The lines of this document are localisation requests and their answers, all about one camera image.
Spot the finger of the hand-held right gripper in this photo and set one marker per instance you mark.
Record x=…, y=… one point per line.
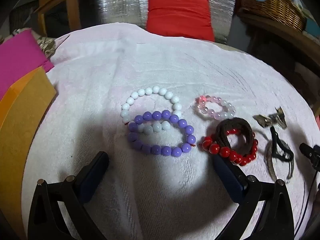
x=308, y=151

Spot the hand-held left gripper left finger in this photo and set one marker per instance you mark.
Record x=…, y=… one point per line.
x=93, y=175

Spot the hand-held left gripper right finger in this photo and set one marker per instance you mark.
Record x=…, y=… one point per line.
x=230, y=177

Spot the silver bangle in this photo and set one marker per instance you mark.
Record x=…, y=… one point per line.
x=268, y=160

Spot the silver hair clip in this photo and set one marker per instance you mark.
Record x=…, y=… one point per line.
x=261, y=121
x=278, y=118

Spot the dark wooden shelf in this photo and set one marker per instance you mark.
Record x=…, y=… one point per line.
x=287, y=37

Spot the pale pink towel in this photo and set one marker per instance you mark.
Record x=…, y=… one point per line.
x=160, y=67

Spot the magenta cloth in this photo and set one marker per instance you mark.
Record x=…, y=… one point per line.
x=17, y=57

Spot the wicker basket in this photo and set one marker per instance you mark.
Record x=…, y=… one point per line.
x=280, y=7

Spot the wooden chair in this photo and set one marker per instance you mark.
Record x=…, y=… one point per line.
x=72, y=12

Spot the red cushion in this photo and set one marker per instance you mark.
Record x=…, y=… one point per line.
x=178, y=17

